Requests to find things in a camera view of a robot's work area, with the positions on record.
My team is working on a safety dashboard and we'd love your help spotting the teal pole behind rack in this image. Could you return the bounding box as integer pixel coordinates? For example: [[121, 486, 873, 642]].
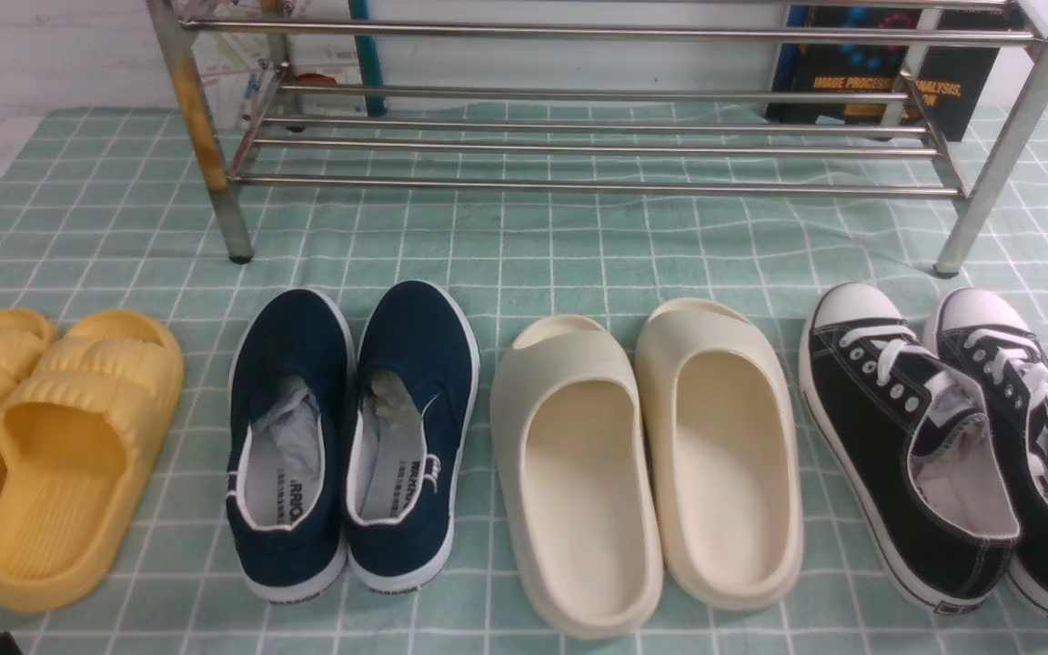
[[348, 0, 388, 117]]

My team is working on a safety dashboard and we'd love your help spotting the right black lace-up sneaker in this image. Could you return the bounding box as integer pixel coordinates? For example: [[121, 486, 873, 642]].
[[922, 287, 1048, 618]]

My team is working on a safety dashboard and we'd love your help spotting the black lace-up sneaker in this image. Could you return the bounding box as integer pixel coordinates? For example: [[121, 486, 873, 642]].
[[922, 287, 1048, 618], [798, 282, 1022, 615]]

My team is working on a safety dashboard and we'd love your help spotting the steel shoe rack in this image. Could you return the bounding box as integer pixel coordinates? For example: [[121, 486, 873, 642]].
[[146, 1, 1048, 279]]

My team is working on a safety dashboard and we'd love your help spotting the right cream slide sandal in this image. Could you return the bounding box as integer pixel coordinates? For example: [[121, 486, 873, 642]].
[[635, 297, 804, 612]]

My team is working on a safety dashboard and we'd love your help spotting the green checkered tablecloth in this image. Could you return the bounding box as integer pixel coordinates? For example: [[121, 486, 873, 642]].
[[0, 108, 1048, 654]]

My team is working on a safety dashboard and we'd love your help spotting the cream slide sandal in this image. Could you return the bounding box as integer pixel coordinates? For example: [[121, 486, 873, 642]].
[[490, 314, 664, 640], [635, 297, 804, 612]]

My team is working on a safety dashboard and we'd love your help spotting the dark image processing book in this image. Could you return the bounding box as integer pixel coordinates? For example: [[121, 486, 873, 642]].
[[764, 5, 999, 141]]

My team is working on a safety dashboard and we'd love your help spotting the right yellow slide sandal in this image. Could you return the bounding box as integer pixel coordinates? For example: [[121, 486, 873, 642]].
[[0, 309, 185, 613]]

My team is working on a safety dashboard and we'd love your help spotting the navy canvas shoe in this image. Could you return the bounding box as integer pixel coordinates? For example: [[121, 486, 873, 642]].
[[342, 279, 481, 594], [225, 287, 355, 604]]

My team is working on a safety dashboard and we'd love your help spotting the left cream slide sandal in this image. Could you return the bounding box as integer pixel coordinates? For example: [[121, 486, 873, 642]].
[[490, 314, 664, 640]]

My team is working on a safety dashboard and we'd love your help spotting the left black lace-up sneaker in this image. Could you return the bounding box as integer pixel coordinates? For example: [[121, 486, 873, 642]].
[[798, 282, 1022, 615]]

